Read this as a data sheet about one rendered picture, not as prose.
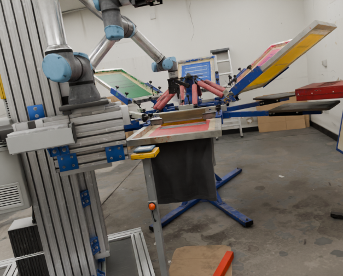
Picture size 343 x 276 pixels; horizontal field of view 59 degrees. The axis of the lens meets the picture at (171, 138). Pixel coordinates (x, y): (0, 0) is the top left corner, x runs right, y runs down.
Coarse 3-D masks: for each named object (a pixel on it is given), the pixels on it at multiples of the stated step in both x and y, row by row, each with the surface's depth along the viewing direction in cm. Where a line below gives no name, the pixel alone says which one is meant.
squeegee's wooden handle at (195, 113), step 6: (204, 108) 229; (162, 114) 235; (168, 114) 235; (174, 114) 234; (180, 114) 233; (186, 114) 232; (192, 114) 232; (198, 114) 231; (162, 120) 236; (168, 120) 236
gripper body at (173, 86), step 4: (168, 80) 229; (172, 80) 229; (168, 84) 231; (172, 84) 230; (176, 84) 229; (168, 88) 229; (172, 88) 228; (176, 88) 228; (172, 92) 229; (176, 92) 229
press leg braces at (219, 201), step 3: (216, 174) 351; (216, 177) 351; (219, 177) 356; (219, 180) 357; (222, 180) 360; (216, 189) 307; (219, 195) 303; (219, 198) 301; (216, 201) 304; (219, 201) 299; (222, 201) 300; (183, 204) 305; (186, 204) 306; (219, 204) 296
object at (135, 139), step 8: (216, 120) 207; (144, 128) 220; (216, 128) 178; (136, 136) 196; (152, 136) 182; (160, 136) 178; (168, 136) 177; (176, 136) 177; (184, 136) 176; (192, 136) 175; (200, 136) 174; (208, 136) 174; (216, 136) 173; (128, 144) 182; (136, 144) 182; (144, 144) 181
